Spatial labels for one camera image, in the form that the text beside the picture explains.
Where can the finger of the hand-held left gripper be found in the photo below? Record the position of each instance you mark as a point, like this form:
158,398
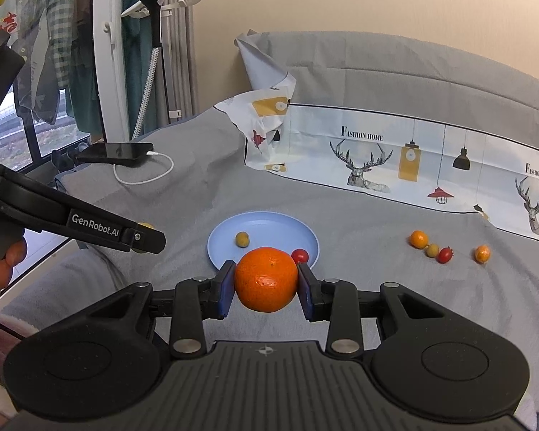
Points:
152,240

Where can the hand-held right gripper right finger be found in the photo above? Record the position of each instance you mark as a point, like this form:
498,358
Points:
305,292

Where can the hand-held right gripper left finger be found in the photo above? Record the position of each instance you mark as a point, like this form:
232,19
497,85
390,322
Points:
226,287

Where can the blue plate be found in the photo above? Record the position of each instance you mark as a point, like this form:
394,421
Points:
269,231

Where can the red cherry tomato with stem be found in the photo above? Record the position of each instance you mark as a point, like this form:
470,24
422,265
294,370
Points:
445,255

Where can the plastic-wrapped orange mandarin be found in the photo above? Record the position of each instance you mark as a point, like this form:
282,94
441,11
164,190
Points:
482,253

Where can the grey bed sheet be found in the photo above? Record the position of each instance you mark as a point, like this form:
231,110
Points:
363,233

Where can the black smartphone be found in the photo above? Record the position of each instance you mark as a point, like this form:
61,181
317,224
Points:
116,152

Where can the teal garment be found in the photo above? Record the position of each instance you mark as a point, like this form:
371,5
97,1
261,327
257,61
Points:
132,76

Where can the white deer-printed cloth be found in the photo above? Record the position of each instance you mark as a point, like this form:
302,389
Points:
318,130

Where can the plaid shirt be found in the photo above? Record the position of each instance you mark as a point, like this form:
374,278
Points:
58,31

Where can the black garment steamer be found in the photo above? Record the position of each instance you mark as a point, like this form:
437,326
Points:
155,13

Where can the black window frame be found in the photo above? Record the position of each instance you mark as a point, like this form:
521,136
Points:
35,148

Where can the white door frame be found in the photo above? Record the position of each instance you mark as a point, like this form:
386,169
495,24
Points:
110,76

